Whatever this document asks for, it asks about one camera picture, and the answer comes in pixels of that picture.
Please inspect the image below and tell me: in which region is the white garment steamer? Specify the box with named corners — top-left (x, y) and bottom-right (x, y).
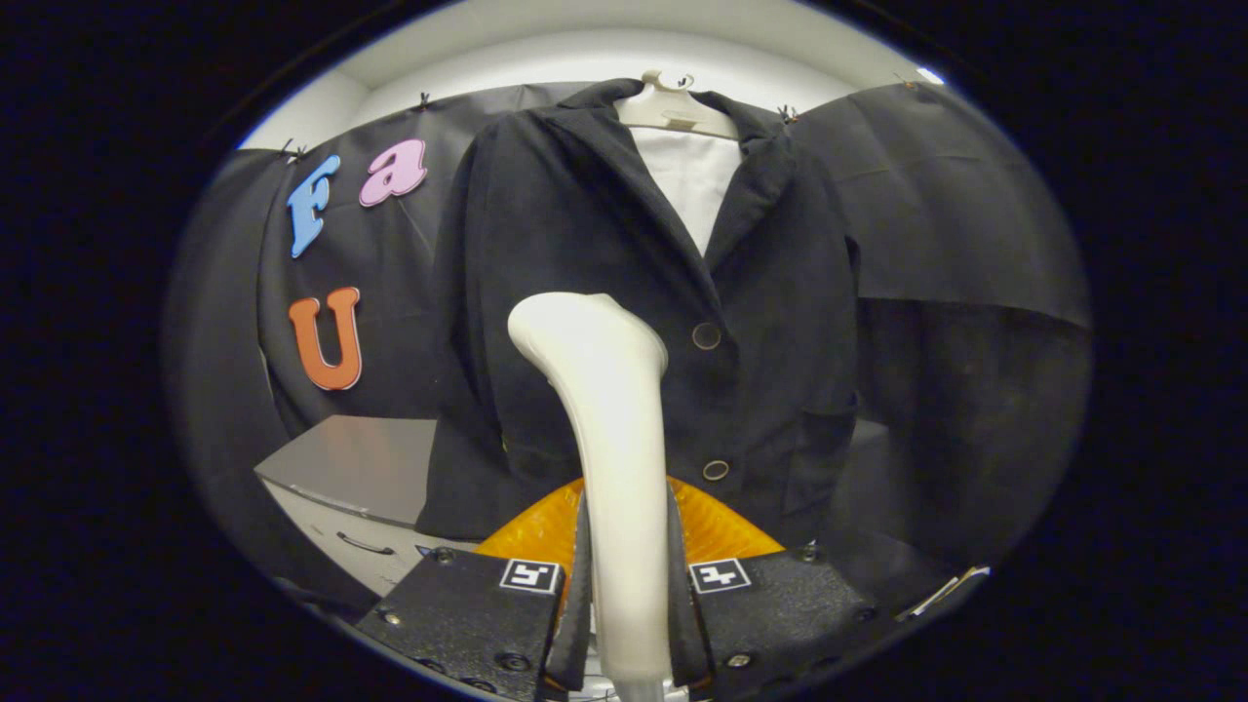
top-left (507, 291), bottom-right (674, 701)

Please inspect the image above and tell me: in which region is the grey cabinet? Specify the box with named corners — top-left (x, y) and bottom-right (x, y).
top-left (255, 414), bottom-right (479, 598)

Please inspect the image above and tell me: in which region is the white mannequin torso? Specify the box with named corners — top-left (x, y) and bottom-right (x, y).
top-left (634, 127), bottom-right (744, 256)

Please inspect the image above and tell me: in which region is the black jacket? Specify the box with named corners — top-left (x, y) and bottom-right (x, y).
top-left (417, 78), bottom-right (861, 547)

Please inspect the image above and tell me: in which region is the small cardboard box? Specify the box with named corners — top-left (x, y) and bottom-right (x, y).
top-left (897, 565), bottom-right (991, 622)

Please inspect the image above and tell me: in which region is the white clothes hanger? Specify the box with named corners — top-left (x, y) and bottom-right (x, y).
top-left (614, 68), bottom-right (740, 140)

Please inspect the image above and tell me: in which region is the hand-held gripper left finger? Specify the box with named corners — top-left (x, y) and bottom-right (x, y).
top-left (356, 478), bottom-right (591, 701)

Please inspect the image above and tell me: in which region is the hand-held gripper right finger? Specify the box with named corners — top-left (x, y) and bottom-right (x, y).
top-left (666, 478), bottom-right (898, 698)

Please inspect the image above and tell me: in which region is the black backdrop cloth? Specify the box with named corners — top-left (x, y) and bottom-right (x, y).
top-left (166, 80), bottom-right (1093, 615)

